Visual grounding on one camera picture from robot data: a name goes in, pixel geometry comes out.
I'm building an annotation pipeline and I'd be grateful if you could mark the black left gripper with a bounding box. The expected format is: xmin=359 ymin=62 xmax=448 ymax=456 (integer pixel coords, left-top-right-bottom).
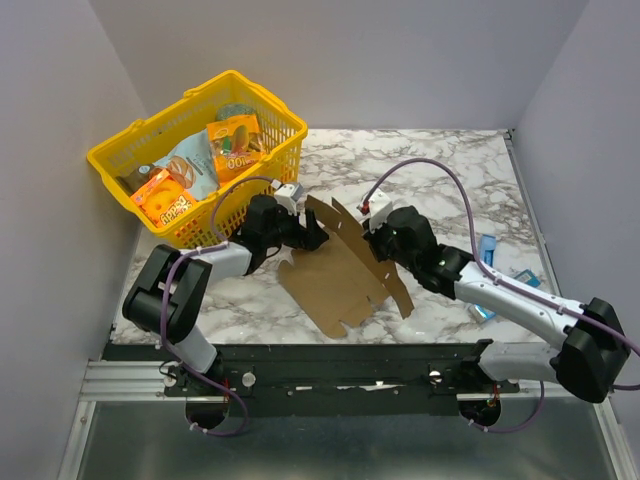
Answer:
xmin=263 ymin=202 xmax=328 ymax=251

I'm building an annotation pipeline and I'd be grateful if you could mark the brown cardboard box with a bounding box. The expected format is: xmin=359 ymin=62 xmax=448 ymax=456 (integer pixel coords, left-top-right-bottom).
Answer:
xmin=277 ymin=196 xmax=414 ymax=339

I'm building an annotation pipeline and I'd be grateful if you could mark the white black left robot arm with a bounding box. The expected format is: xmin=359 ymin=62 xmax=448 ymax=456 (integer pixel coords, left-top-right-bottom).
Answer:
xmin=122 ymin=194 xmax=329 ymax=395

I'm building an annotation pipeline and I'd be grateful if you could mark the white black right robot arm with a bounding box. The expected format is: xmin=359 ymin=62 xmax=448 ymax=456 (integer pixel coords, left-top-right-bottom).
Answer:
xmin=360 ymin=201 xmax=630 ymax=403

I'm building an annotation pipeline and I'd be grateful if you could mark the light blue long box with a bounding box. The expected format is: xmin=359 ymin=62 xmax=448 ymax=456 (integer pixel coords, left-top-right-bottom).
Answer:
xmin=479 ymin=234 xmax=497 ymax=267

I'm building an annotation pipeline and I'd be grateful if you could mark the orange scrub daddy sponge box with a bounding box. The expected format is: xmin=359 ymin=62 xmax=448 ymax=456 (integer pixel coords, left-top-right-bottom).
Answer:
xmin=131 ymin=168 xmax=197 ymax=228

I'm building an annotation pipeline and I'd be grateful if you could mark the teal small box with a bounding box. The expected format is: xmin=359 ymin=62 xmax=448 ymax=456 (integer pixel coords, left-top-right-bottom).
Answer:
xmin=514 ymin=269 xmax=541 ymax=288

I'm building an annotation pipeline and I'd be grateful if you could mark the orange mango gummy bag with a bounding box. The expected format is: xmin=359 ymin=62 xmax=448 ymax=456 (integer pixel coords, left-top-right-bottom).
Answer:
xmin=206 ymin=114 xmax=266 ymax=186

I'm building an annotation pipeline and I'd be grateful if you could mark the small blue white packet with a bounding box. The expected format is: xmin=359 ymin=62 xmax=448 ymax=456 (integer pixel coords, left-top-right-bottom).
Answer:
xmin=469 ymin=304 xmax=496 ymax=323

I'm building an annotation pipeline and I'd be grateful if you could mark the light blue cassava chips bag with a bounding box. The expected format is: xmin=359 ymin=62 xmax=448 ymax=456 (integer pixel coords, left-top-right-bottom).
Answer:
xmin=119 ymin=130 xmax=222 ymax=202

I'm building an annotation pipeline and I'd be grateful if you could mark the yellow plastic shopping basket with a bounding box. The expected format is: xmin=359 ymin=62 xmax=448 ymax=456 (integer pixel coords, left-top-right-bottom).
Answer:
xmin=87 ymin=70 xmax=308 ymax=249

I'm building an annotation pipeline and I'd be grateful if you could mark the green netted melon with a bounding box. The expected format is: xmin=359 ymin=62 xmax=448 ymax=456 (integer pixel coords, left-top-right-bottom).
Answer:
xmin=215 ymin=102 xmax=256 ymax=121

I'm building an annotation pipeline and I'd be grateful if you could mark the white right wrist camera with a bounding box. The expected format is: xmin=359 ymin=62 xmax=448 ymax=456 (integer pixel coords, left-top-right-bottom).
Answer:
xmin=357 ymin=191 xmax=393 ymax=218

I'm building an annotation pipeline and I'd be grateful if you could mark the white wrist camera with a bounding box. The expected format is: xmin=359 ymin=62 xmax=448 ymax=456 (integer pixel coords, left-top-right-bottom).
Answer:
xmin=357 ymin=191 xmax=393 ymax=218
xmin=274 ymin=182 xmax=305 ymax=215

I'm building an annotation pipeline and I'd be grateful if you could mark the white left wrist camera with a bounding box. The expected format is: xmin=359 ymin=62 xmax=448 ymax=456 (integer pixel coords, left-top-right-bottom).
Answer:
xmin=274 ymin=182 xmax=305 ymax=215

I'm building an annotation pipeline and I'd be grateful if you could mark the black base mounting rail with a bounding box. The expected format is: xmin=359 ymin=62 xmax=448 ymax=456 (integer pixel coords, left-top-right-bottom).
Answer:
xmin=104 ymin=340 xmax=519 ymax=426

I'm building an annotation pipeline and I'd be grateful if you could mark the aluminium extrusion frame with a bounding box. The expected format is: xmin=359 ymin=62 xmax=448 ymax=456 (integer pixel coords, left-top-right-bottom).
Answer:
xmin=55 ymin=359 xmax=171 ymax=480

